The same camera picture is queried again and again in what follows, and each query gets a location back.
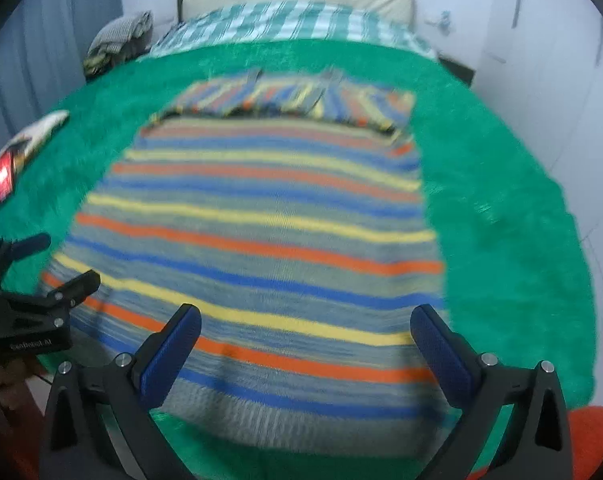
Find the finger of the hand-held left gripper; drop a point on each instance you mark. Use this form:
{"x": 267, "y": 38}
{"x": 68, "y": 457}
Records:
{"x": 78, "y": 287}
{"x": 28, "y": 245}

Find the striped knit sweater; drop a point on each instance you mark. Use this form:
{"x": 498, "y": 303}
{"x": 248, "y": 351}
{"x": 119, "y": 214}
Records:
{"x": 261, "y": 240}

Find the dark nightstand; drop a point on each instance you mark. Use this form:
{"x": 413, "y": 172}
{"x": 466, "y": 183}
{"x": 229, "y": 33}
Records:
{"x": 459, "y": 70}

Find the person's left hand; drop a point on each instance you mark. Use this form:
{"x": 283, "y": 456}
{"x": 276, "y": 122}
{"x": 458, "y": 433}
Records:
{"x": 3, "y": 375}

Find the green fuzzy blanket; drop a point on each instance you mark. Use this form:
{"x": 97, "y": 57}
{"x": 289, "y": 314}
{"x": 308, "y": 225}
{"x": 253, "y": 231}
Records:
{"x": 496, "y": 210}

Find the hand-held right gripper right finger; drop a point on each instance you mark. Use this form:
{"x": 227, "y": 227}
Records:
{"x": 441, "y": 360}

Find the patterned pillow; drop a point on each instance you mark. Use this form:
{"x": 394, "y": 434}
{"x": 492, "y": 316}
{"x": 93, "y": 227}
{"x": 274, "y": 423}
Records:
{"x": 46, "y": 127}

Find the wall socket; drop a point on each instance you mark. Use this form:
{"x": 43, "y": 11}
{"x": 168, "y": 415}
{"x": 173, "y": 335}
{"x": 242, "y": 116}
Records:
{"x": 442, "y": 21}

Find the white wardrobe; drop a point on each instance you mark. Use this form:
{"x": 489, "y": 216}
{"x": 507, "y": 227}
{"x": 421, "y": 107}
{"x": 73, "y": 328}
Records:
{"x": 546, "y": 60}

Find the green plaid bedsheet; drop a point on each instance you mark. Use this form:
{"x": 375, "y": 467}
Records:
{"x": 291, "y": 22}

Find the grey-blue curtain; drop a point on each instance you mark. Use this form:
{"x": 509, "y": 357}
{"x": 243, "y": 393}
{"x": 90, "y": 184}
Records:
{"x": 46, "y": 50}

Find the pile of clothes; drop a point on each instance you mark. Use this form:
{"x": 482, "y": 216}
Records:
{"x": 121, "y": 35}

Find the smartphone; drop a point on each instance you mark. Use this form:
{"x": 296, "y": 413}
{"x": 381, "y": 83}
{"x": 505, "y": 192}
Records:
{"x": 3, "y": 180}

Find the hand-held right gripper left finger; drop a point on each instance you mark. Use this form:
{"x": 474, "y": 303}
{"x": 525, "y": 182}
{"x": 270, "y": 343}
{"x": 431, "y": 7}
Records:
{"x": 174, "y": 355}

